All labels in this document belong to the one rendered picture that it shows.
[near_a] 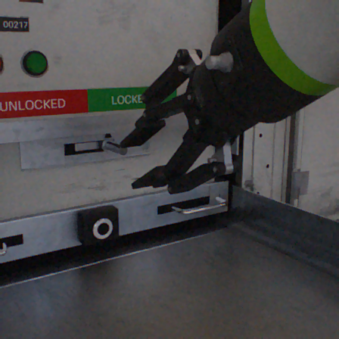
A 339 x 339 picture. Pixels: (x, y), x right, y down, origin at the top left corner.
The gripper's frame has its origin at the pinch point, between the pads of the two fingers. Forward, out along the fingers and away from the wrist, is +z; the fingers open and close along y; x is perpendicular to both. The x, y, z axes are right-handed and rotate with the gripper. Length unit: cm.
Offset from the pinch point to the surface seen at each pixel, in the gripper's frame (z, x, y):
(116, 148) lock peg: 11.4, 2.1, -5.0
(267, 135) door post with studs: 11.7, 32.9, -4.2
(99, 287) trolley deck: 13.5, -4.7, 13.5
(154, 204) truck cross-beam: 19.5, 10.5, 3.0
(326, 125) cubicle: 9.5, 46.9, -3.9
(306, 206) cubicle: 17.3, 42.8, 9.7
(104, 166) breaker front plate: 16.9, 2.2, -4.0
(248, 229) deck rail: 16.7, 26.1, 11.2
